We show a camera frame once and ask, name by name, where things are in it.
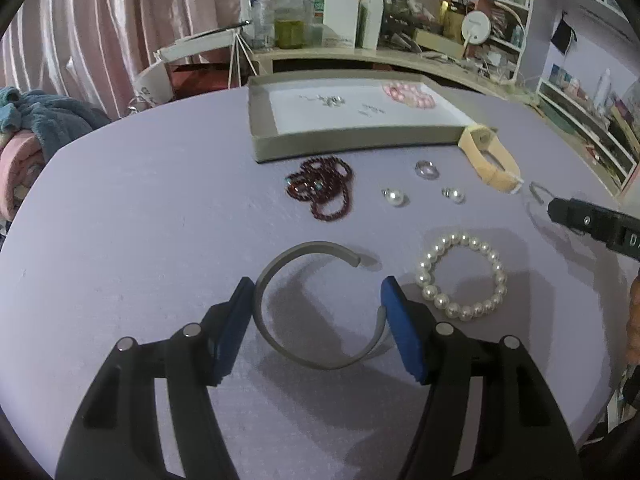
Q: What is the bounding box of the shallow cardboard box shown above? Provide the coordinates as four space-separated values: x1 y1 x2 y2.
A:
248 71 481 163

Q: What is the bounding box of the white spray bottle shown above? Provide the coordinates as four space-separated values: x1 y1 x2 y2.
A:
595 69 612 107

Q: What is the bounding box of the dark red bead bracelet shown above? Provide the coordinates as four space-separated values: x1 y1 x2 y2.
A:
284 157 355 222

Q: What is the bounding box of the white trolley cart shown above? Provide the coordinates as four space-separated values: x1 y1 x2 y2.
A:
154 27 253 92

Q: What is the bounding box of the gold box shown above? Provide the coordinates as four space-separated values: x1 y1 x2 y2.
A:
415 27 467 59

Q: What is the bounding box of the clear plastic bottle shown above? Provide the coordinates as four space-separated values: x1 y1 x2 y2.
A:
250 0 276 51

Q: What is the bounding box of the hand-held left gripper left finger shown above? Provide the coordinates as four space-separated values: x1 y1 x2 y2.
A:
55 276 257 480

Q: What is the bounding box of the pink curtain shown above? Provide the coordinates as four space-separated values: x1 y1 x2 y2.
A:
0 0 301 126

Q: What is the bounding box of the white bucket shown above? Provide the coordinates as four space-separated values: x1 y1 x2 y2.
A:
131 62 176 111

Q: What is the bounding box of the white lotion bottle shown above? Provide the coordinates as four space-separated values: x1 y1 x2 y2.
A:
361 0 385 51

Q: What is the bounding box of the pink bead bracelet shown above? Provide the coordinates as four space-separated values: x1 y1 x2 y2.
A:
382 81 437 109

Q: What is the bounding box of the low white shelf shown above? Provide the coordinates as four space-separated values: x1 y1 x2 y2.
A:
537 79 640 196

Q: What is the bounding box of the beige leather bracelet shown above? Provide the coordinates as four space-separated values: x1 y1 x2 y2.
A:
458 125 524 194

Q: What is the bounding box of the black drawstring pouch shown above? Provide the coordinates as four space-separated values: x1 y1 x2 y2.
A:
551 12 578 56

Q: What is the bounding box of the grey cuff bangle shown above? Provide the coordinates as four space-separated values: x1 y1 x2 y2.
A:
253 241 388 371

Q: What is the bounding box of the round white mirror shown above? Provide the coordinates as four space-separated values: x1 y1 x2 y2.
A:
461 11 492 49

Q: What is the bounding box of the pink and white shelf unit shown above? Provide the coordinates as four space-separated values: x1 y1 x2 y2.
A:
435 0 538 83

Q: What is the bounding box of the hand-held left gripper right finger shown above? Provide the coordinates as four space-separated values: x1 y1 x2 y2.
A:
380 275 583 480

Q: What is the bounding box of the pink blanket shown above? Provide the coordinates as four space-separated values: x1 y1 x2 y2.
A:
0 132 47 221

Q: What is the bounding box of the person's right hand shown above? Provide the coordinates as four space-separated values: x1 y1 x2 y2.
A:
625 269 640 366

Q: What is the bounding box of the blue fleece blanket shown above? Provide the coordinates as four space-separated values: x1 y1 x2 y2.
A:
0 87 113 153

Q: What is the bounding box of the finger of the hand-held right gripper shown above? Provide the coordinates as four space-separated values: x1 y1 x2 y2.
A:
547 197 640 262

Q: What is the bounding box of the green glass jar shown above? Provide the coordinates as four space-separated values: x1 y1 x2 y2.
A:
274 19 306 51

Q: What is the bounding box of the white pearl bracelet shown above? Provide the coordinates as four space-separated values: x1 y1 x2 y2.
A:
414 231 508 321

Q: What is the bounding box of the white carton box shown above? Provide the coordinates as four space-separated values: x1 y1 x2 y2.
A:
322 0 361 49

